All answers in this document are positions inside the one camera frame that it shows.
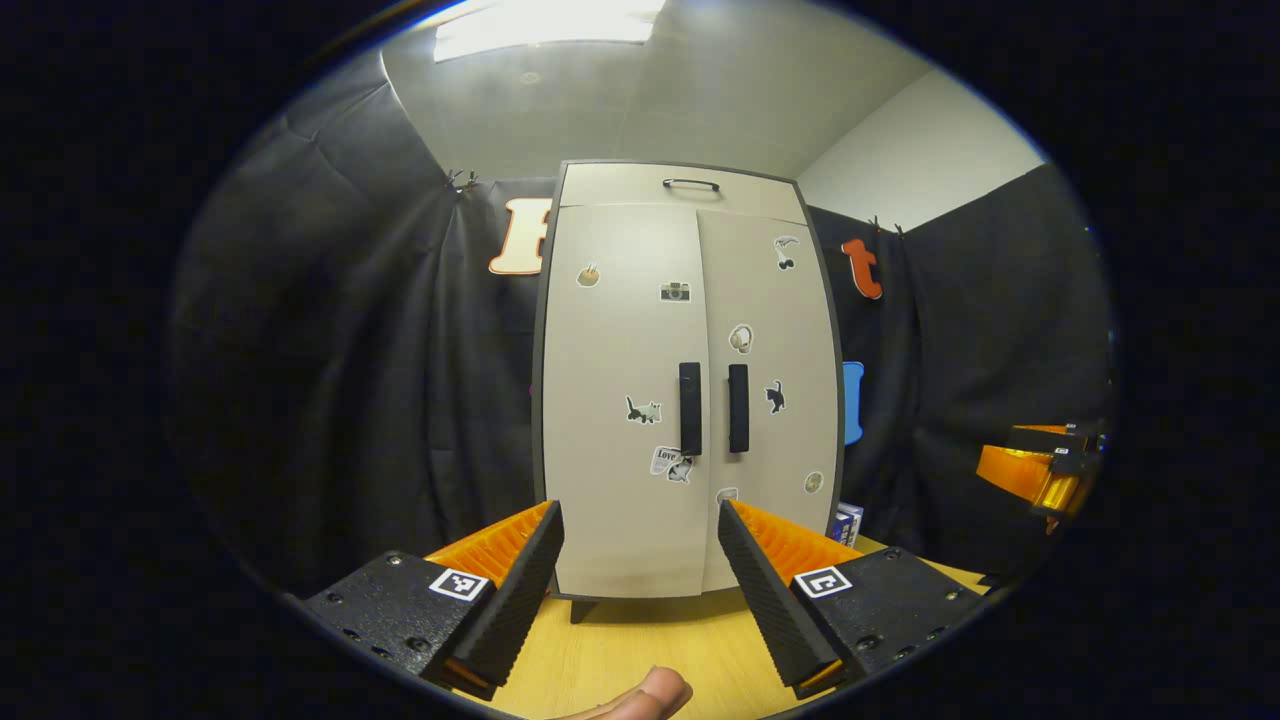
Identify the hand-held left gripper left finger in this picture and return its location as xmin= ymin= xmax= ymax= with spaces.
xmin=298 ymin=500 xmax=567 ymax=701

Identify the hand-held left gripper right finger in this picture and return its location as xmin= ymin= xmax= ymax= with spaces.
xmin=716 ymin=498 xmax=991 ymax=701

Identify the white cabinet door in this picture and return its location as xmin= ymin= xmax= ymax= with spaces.
xmin=539 ymin=203 xmax=714 ymax=602
xmin=696 ymin=207 xmax=845 ymax=594

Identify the white shoe cabinet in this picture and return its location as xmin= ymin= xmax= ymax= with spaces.
xmin=531 ymin=160 xmax=847 ymax=627

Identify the white cabinet drawer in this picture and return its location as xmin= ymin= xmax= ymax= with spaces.
xmin=556 ymin=162 xmax=810 ymax=227

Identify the ceiling light panel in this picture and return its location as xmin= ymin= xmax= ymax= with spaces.
xmin=432 ymin=0 xmax=669 ymax=64

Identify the black door handle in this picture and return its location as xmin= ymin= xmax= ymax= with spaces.
xmin=677 ymin=361 xmax=704 ymax=458
xmin=727 ymin=363 xmax=752 ymax=455

